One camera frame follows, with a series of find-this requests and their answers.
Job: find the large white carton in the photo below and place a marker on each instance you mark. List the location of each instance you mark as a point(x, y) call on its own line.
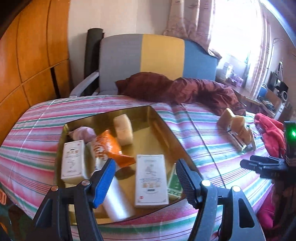
point(150, 180)

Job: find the bright window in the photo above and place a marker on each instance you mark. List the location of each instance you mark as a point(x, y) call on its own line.
point(233, 27)

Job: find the thin metal stand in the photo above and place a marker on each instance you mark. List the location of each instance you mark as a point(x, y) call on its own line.
point(273, 46)

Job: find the striped bed blanket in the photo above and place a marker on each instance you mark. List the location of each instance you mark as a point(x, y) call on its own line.
point(208, 162)

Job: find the red cloth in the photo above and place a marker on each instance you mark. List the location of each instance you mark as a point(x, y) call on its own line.
point(270, 132)

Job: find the pink item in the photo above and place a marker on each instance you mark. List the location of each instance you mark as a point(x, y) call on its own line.
point(84, 134)

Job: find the yellow sponge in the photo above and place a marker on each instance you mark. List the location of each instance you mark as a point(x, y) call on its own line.
point(123, 129)

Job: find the orange snack bag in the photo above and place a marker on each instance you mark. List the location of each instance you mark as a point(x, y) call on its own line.
point(108, 146)

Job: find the wooden desk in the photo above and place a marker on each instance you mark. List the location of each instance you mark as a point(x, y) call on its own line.
point(245, 97)

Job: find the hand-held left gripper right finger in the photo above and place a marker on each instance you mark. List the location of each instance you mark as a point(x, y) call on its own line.
point(185, 178)

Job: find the cardboard box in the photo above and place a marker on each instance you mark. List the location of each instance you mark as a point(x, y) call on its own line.
point(272, 102)

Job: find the black radio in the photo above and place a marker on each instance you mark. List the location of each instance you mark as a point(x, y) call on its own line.
point(281, 87)

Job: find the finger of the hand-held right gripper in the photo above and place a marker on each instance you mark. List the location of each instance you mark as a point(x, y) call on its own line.
point(254, 166)
point(268, 160)

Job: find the green carton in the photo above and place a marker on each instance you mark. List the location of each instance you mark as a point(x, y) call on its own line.
point(174, 185)

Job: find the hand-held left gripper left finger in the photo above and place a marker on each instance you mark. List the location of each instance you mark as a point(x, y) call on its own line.
point(105, 183)

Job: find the grey yellow blue armchair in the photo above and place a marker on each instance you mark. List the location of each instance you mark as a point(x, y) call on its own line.
point(161, 55)

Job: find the wooden wardrobe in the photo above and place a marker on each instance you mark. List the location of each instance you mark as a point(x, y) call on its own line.
point(34, 46)

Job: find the gold metal tin box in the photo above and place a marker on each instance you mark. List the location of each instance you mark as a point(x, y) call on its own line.
point(148, 139)

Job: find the black rolled mat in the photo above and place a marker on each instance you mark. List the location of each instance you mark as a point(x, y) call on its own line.
point(92, 53)

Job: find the purple toiletry set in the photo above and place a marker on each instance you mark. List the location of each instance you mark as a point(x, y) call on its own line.
point(233, 77)

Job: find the floral curtain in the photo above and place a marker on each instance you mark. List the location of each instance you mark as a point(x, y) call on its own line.
point(263, 58)
point(185, 23)

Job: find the blue container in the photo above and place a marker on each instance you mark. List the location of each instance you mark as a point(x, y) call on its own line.
point(263, 90)

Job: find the maroon padded jacket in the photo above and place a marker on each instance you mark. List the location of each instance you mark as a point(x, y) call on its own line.
point(185, 90)

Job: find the white plastic bag roll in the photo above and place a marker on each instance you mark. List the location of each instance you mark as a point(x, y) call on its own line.
point(120, 201)

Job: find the small white carton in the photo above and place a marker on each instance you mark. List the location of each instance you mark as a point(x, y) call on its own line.
point(72, 162)

